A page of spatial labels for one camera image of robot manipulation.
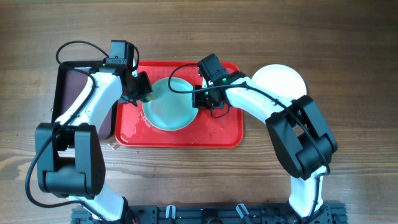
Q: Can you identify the green yellow sponge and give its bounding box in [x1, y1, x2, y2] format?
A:
[140, 93, 154, 103]

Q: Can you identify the light blue plate top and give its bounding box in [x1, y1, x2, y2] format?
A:
[142, 78, 198, 131]

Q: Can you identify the white plate with red stains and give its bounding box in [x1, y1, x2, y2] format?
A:
[251, 64, 307, 99]

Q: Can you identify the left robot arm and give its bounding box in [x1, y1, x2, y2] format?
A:
[29, 58, 152, 223]

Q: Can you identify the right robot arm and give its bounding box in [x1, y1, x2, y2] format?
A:
[193, 65, 337, 223]

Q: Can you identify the black water tray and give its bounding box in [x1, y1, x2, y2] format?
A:
[51, 66, 118, 139]

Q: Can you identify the black mounting rail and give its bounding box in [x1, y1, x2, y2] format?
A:
[71, 202, 348, 224]

